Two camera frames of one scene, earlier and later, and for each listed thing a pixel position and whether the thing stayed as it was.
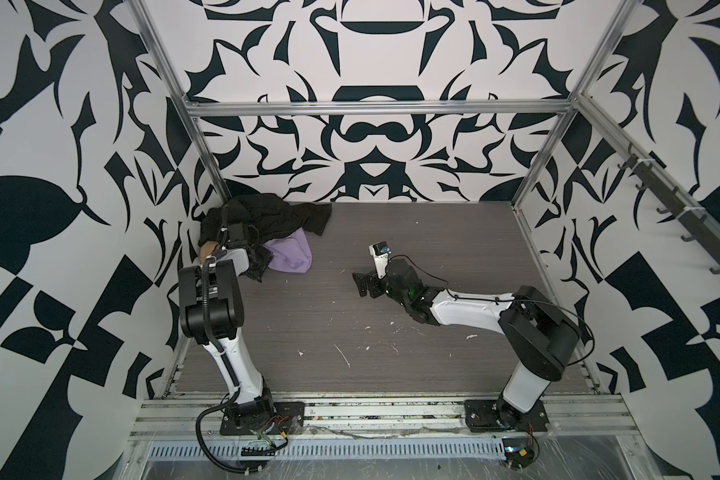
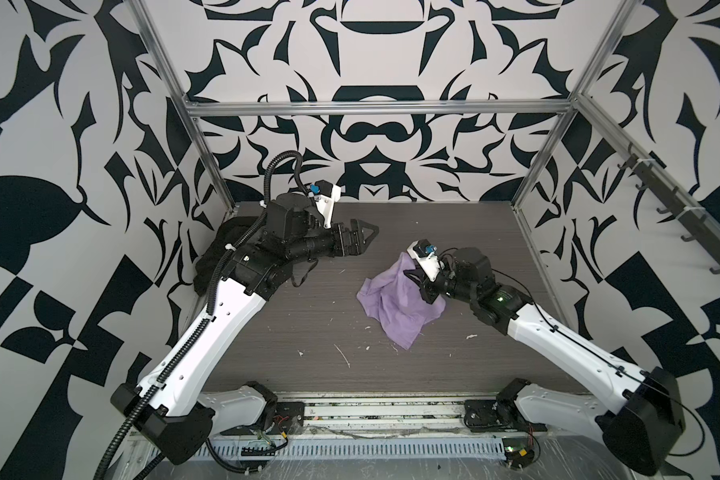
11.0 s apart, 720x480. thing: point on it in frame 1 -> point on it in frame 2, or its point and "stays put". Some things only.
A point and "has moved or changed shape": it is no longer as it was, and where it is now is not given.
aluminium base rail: (390, 419) stays put
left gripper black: (267, 257) -> (353, 243)
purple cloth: (292, 253) has moved or changed shape
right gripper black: (362, 284) -> (425, 285)
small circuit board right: (518, 452) stays put
